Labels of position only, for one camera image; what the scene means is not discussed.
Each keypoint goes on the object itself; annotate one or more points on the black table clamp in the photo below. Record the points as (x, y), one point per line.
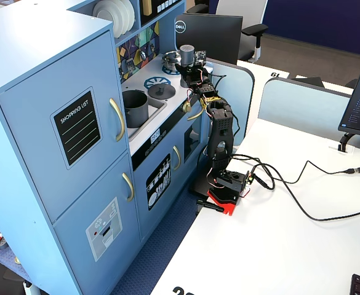
(209, 205)

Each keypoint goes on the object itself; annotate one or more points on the pale green toy plate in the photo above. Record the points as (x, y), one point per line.
(131, 15)

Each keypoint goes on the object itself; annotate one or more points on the gold stove knob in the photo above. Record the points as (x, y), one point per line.
(186, 107)

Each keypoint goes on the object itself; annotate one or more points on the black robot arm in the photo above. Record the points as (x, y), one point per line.
(221, 123)

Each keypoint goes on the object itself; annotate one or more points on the red robot base mount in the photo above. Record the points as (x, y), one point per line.
(226, 202)

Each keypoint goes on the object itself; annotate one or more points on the tan wooden block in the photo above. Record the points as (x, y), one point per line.
(147, 6)

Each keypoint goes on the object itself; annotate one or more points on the white and black office chair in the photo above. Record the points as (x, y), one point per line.
(244, 9)

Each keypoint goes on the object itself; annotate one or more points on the dark gray pot lid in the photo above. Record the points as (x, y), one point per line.
(161, 91)

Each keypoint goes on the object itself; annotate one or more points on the black monitor foot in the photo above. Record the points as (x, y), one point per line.
(309, 81)

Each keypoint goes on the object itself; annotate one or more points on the blue toy kitchen unit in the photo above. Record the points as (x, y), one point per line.
(44, 61)

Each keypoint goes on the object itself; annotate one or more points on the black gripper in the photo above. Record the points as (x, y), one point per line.
(186, 74)

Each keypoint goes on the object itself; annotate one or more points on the gray tape roll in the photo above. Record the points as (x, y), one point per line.
(3, 242)

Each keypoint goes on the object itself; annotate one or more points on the light blue desk partition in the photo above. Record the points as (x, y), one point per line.
(238, 92)
(302, 107)

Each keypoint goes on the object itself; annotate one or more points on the white toy plate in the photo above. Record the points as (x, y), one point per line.
(119, 20)
(103, 12)

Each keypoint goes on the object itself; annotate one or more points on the black Dell monitor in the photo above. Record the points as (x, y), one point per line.
(216, 37)

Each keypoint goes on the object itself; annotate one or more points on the silver toy pot with lid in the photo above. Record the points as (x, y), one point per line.
(170, 60)

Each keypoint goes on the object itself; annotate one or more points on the gray hanging toy spatula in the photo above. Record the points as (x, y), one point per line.
(130, 65)

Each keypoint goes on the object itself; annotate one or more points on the silver hanging toy ladle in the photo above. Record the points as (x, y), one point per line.
(142, 54)

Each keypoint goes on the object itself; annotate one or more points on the small wrist camera board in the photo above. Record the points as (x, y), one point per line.
(200, 56)

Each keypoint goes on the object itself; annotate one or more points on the dark gray toy pot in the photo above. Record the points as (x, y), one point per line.
(136, 112)

